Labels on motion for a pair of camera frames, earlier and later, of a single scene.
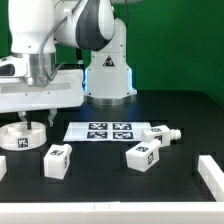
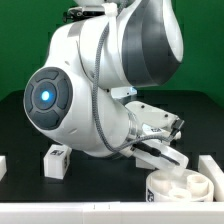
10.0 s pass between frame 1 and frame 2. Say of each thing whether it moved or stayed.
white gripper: moved
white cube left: stayed
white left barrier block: stayed
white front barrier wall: stayed
